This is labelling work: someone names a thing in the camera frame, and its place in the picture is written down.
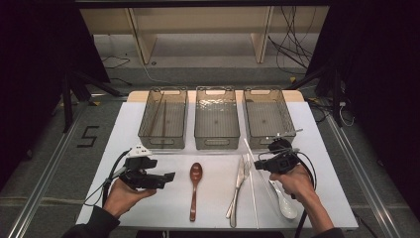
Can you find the black curtain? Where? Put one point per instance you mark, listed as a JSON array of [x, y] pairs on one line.
[[33, 49], [379, 66]]

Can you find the white table sheet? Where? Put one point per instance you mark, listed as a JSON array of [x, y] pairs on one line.
[[213, 198]]

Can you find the brown wooden spoon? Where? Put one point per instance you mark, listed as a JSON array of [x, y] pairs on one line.
[[195, 172]]

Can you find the person's left hand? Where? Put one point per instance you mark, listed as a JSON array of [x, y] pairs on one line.
[[120, 200]]

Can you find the aluminium floor rail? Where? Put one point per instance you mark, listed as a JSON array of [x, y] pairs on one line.
[[363, 172], [43, 185]]

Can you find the yellow tape piece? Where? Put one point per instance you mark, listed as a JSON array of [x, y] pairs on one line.
[[293, 79], [95, 103]]

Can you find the transparent grey plastic bin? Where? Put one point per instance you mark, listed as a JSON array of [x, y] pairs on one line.
[[267, 115], [175, 122], [216, 122]]

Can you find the metal fork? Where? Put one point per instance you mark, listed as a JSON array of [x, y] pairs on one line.
[[235, 214]]

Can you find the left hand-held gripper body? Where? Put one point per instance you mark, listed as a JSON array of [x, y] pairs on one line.
[[138, 180]]

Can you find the person's right hand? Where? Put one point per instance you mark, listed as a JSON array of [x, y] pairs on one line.
[[297, 183]]

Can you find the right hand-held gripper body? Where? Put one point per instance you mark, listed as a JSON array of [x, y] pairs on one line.
[[282, 162]]

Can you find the metal table knife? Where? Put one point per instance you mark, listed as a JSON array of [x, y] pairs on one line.
[[240, 173]]

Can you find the beige wooden desk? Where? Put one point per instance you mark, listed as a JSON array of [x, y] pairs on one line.
[[198, 20]]

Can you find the black tripod stand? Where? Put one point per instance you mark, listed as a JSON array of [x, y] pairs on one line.
[[336, 95], [67, 99]]

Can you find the white ceramic spoon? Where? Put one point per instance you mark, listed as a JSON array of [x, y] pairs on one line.
[[289, 211]]

